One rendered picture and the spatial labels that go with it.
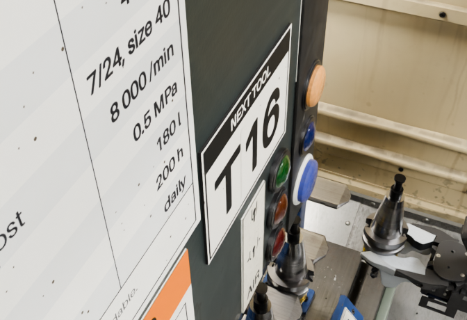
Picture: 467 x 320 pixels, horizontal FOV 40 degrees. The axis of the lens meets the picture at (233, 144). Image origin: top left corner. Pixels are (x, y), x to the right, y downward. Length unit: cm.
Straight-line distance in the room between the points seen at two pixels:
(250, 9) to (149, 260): 10
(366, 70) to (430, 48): 13
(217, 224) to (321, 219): 119
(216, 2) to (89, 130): 8
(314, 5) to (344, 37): 88
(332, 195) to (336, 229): 48
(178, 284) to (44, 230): 11
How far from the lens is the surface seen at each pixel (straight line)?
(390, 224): 91
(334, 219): 147
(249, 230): 34
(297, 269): 86
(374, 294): 127
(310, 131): 40
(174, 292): 26
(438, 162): 135
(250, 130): 29
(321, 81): 37
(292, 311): 86
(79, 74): 16
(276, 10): 29
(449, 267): 96
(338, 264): 130
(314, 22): 35
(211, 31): 22
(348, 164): 142
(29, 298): 17
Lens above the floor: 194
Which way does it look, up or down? 43 degrees down
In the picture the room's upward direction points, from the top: 1 degrees counter-clockwise
